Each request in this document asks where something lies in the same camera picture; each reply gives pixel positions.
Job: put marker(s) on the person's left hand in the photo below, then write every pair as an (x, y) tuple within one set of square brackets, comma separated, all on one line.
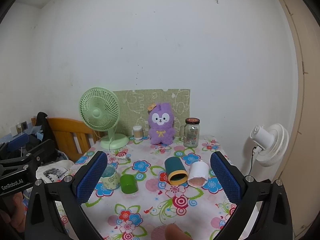
[(15, 202)]

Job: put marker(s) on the white printed cloth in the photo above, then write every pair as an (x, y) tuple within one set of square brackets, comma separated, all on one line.
[(55, 170)]

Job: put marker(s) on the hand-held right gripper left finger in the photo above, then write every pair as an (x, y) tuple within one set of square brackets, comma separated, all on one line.
[(90, 178)]

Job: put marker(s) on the glass jar mug with lid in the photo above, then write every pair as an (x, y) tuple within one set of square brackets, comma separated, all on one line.
[(192, 136)]

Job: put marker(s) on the blue cloth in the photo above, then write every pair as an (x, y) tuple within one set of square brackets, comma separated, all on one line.
[(37, 133)]

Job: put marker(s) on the green animal print foam mat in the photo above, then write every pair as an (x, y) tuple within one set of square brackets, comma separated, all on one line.
[(150, 96)]

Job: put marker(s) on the clear printed cup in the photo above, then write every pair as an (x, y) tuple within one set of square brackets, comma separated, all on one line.
[(111, 180)]

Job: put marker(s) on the white cup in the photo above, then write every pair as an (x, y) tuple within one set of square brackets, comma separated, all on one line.
[(198, 170)]

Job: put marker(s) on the black bag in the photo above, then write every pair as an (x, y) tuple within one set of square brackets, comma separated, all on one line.
[(43, 123)]

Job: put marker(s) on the purple plush toy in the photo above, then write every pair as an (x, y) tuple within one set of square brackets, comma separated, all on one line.
[(160, 131)]

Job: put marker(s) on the teal cup with yellow rim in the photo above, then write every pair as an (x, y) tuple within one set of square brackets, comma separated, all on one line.
[(173, 167)]

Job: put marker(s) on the cotton swab container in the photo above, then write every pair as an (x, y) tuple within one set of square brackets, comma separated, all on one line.
[(137, 133)]

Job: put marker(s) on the wooden headboard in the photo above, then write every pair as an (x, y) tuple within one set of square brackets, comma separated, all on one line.
[(65, 128)]

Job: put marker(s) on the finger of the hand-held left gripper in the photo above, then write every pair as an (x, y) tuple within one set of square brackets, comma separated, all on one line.
[(18, 141), (41, 151)]

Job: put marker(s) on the green desk fan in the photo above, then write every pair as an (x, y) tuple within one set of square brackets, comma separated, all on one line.
[(96, 112)]

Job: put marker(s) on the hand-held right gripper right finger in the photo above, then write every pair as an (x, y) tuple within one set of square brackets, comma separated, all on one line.
[(226, 178)]

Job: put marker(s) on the beige door frame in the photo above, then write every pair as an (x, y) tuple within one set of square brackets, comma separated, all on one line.
[(308, 80)]

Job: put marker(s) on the white standing fan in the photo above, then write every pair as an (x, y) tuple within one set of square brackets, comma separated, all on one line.
[(275, 143)]

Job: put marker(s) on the green cup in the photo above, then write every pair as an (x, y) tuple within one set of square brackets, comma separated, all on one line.
[(128, 183)]

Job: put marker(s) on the floral tablecloth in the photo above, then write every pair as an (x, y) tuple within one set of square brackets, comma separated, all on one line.
[(150, 205)]

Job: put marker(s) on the person's right hand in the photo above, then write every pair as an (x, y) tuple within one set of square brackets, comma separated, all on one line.
[(177, 233)]

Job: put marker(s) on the wall socket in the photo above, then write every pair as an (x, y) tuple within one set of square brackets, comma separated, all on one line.
[(23, 125)]

